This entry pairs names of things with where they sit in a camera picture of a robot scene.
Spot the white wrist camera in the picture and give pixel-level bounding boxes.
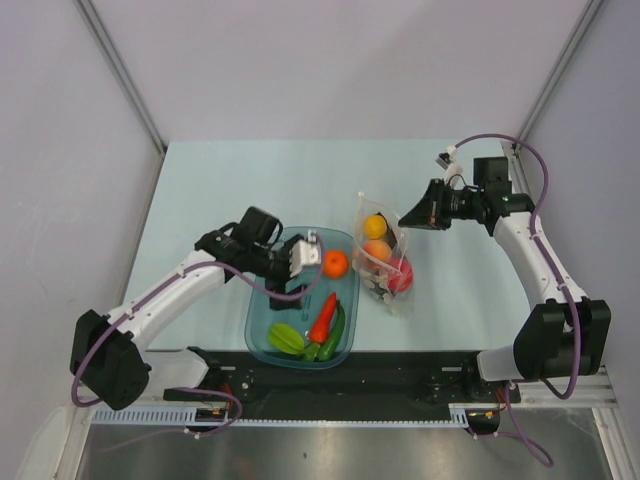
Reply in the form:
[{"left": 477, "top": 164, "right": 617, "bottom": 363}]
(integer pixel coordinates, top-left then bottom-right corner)
[
  {"left": 436, "top": 146, "right": 463, "bottom": 187},
  {"left": 288, "top": 230, "right": 322, "bottom": 278}
]

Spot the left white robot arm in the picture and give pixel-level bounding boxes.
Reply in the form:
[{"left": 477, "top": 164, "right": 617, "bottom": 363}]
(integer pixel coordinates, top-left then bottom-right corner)
[{"left": 70, "top": 207, "right": 323, "bottom": 410}]

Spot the green star fruit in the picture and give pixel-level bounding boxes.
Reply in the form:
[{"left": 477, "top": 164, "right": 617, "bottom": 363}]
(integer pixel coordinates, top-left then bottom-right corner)
[{"left": 268, "top": 323, "right": 306, "bottom": 355}]

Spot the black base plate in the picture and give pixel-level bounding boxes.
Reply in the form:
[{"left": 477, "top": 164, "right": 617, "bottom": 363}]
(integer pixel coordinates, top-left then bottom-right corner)
[{"left": 160, "top": 347, "right": 502, "bottom": 422}]

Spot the right aluminium frame post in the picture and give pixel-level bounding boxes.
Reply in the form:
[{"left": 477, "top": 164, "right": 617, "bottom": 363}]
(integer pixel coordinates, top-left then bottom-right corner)
[{"left": 518, "top": 0, "right": 608, "bottom": 140}]

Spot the red chili pepper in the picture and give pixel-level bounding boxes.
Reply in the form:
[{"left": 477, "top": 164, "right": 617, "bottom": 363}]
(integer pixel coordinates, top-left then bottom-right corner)
[{"left": 309, "top": 293, "right": 337, "bottom": 344}]

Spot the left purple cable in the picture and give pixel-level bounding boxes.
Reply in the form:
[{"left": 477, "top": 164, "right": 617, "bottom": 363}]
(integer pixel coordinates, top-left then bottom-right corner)
[{"left": 70, "top": 230, "right": 329, "bottom": 454}]

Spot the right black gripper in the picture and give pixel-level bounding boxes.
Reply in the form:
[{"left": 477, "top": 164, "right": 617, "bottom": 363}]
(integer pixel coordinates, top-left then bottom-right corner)
[{"left": 399, "top": 178, "right": 484, "bottom": 231}]

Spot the grey toy fish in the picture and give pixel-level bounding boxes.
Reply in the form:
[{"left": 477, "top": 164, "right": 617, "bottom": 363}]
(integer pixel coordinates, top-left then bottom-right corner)
[{"left": 383, "top": 214, "right": 407, "bottom": 249}]

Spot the left aluminium frame post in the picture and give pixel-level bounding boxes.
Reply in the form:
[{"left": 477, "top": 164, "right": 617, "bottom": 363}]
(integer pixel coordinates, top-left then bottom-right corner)
[{"left": 74, "top": 0, "right": 168, "bottom": 154}]

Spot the orange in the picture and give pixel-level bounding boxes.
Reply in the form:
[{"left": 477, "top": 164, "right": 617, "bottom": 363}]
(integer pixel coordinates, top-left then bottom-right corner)
[{"left": 323, "top": 250, "right": 350, "bottom": 280}]

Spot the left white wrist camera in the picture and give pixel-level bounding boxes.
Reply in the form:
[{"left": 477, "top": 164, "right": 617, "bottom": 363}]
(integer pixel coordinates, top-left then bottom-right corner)
[{"left": 288, "top": 230, "right": 322, "bottom": 278}]

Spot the clear zip top bag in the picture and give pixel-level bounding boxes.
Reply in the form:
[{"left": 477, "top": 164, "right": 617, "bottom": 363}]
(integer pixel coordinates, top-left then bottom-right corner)
[{"left": 352, "top": 192, "right": 414, "bottom": 317}]

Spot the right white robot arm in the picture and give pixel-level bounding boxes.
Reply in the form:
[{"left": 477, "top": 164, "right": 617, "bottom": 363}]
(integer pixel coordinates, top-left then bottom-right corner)
[{"left": 399, "top": 153, "right": 611, "bottom": 401}]

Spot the red apple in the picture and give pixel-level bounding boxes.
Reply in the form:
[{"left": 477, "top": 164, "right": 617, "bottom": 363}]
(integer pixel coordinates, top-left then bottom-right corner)
[{"left": 388, "top": 257, "right": 414, "bottom": 294}]

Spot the blue transparent plastic bin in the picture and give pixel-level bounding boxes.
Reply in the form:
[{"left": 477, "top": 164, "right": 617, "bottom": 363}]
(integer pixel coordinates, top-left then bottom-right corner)
[{"left": 244, "top": 226, "right": 361, "bottom": 371}]

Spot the white cable duct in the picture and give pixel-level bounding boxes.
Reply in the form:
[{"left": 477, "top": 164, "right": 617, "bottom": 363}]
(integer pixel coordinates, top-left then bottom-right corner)
[{"left": 91, "top": 405, "right": 469, "bottom": 428}]

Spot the green cucumber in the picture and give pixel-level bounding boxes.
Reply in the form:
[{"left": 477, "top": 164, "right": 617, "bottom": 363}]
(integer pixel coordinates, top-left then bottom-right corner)
[{"left": 317, "top": 303, "right": 346, "bottom": 362}]

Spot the dark grape bunch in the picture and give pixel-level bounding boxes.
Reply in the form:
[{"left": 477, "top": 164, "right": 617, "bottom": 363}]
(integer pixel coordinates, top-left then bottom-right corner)
[{"left": 370, "top": 283, "right": 395, "bottom": 305}]

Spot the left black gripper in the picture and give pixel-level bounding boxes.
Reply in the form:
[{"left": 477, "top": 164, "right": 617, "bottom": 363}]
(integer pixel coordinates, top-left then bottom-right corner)
[{"left": 248, "top": 234, "right": 306, "bottom": 310}]

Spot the peach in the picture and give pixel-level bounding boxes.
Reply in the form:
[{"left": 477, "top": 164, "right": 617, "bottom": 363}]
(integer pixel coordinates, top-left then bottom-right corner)
[{"left": 361, "top": 239, "right": 392, "bottom": 268}]

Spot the aluminium rail left side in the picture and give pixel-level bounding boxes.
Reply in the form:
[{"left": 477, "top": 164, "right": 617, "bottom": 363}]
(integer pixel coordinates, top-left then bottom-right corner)
[{"left": 71, "top": 390, "right": 165, "bottom": 408}]

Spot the aluminium frame post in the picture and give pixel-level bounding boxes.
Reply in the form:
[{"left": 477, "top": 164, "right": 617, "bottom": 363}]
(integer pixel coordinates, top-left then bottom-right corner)
[
  {"left": 74, "top": 0, "right": 168, "bottom": 154},
  {"left": 518, "top": 0, "right": 608, "bottom": 140}
]

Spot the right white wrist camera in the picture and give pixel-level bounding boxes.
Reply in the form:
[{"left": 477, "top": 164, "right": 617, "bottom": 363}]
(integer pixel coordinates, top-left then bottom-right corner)
[{"left": 436, "top": 146, "right": 463, "bottom": 187}]

